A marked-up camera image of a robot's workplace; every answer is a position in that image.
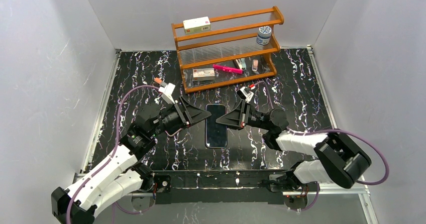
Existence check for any white green correction tape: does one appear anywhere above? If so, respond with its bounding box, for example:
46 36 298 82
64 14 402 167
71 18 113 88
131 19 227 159
234 58 246 70

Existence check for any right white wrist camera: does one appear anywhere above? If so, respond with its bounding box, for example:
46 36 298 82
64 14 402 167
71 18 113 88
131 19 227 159
237 86 254 104

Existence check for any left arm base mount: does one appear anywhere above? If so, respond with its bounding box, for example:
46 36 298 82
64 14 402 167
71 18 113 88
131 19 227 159
131 174 171 213

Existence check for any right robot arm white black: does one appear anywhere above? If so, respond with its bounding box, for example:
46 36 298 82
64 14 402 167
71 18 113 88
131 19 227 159
216 101 372 189

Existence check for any black phone case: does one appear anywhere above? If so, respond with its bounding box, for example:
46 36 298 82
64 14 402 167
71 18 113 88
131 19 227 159
204 103 229 149

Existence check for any beige phone case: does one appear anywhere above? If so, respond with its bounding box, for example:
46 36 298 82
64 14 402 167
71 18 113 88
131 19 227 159
165 128 183 138

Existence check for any white green box top shelf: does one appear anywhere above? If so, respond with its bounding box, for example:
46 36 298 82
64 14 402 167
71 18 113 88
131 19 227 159
182 16 211 35

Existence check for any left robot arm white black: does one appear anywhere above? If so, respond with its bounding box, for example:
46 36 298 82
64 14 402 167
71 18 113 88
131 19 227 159
51 96 211 223

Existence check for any smartphone with silver edge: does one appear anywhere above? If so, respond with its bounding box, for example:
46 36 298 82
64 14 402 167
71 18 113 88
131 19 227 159
205 104 227 147

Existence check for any white red box bottom shelf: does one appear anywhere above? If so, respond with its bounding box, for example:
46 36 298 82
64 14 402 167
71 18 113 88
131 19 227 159
192 68 216 81

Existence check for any orange wooden shelf rack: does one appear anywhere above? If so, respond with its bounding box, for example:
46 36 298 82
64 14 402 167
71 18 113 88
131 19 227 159
171 6 284 93

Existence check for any pink marker pen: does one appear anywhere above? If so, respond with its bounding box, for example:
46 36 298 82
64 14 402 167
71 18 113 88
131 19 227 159
213 64 243 74

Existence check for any small pink eraser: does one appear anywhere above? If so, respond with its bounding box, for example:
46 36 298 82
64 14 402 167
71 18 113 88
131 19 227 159
252 59 259 72

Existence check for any aluminium front rail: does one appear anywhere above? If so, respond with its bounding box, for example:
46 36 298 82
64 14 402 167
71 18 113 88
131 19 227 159
63 172 380 224

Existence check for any orange grey utility knife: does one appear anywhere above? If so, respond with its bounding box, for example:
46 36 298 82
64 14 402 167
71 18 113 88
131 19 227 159
154 77 167 86

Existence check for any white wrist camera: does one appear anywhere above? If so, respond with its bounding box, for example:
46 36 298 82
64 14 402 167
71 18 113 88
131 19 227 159
237 86 254 104
159 82 175 104

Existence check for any white blue patterned jar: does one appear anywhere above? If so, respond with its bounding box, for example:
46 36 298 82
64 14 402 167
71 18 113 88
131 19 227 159
256 26 272 45

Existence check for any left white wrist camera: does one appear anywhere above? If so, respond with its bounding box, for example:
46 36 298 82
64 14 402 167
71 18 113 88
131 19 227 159
159 82 175 104

